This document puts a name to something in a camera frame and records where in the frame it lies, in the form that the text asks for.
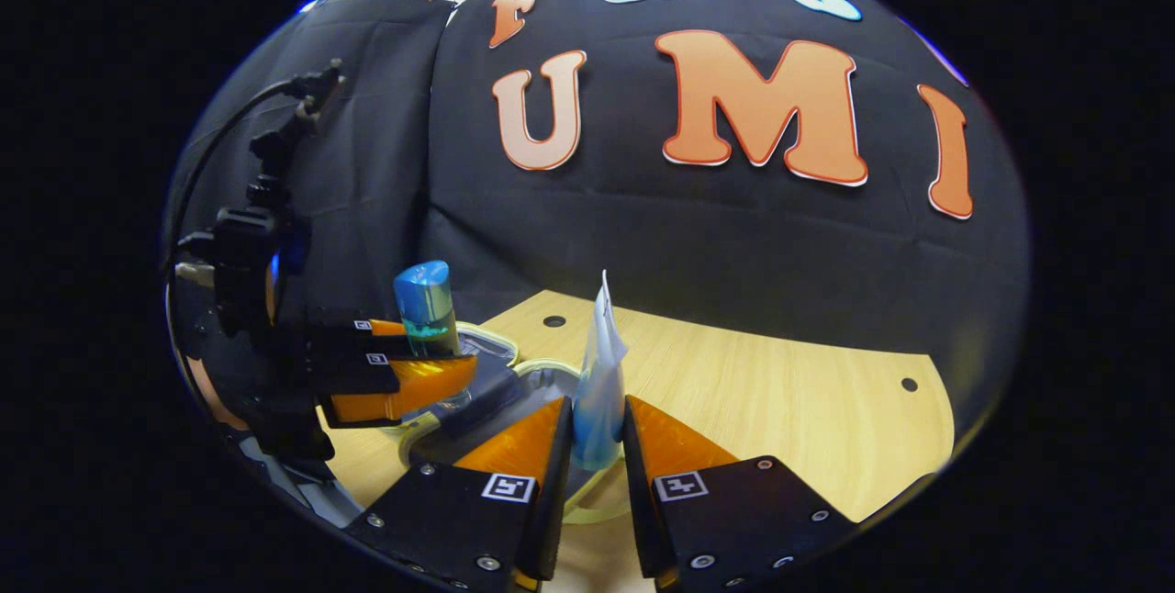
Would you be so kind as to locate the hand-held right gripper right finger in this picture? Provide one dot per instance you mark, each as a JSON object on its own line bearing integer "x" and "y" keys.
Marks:
{"x": 638, "y": 501}

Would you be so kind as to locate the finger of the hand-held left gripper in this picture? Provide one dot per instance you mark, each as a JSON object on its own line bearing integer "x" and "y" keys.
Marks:
{"x": 358, "y": 377}
{"x": 340, "y": 336}

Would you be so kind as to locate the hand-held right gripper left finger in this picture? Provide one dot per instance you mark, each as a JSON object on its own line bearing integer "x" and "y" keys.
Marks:
{"x": 553, "y": 501}

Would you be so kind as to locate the blue skin care bottle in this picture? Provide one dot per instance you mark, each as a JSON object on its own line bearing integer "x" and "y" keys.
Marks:
{"x": 424, "y": 299}

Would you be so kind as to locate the blue and white tube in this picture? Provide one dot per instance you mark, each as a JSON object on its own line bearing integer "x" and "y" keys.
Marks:
{"x": 598, "y": 391}

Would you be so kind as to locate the black backdrop cloth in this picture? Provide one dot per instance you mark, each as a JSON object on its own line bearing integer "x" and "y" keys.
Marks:
{"x": 734, "y": 235}

